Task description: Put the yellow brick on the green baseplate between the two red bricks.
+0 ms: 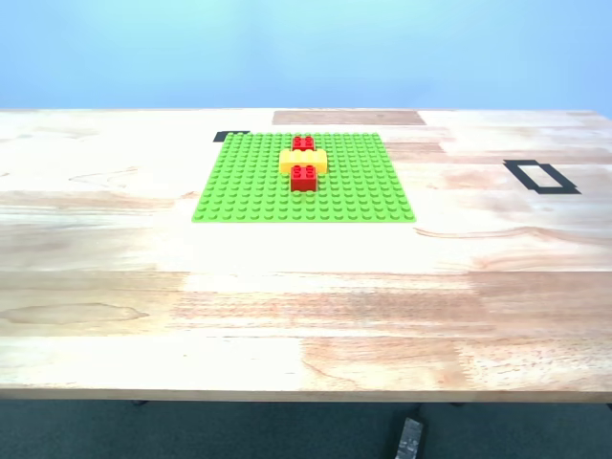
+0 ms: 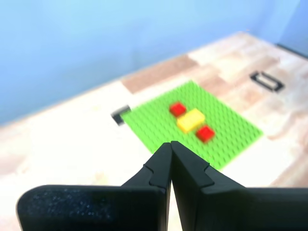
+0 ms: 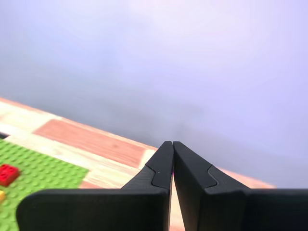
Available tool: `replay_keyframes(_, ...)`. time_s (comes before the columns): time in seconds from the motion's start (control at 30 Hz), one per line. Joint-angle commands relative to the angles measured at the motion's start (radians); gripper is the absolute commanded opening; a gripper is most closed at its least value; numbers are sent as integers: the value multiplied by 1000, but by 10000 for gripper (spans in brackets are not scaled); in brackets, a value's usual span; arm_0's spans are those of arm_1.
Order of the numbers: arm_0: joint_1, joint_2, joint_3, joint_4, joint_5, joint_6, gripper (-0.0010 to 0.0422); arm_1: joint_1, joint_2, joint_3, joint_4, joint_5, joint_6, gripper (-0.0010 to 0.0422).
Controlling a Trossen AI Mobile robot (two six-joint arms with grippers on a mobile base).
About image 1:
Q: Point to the yellow two-by-four brick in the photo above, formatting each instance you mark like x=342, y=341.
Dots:
x=287, y=161

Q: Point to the red two-by-two brick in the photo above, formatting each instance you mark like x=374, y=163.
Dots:
x=303, y=181
x=303, y=143

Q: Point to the green studded baseplate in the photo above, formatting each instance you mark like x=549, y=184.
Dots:
x=248, y=191

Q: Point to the black tape corner mark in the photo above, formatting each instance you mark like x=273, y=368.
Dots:
x=219, y=137

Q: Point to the grey scuffed table leg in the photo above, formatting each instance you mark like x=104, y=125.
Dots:
x=410, y=440

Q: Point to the black tape rectangle outline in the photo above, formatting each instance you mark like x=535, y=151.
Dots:
x=559, y=190

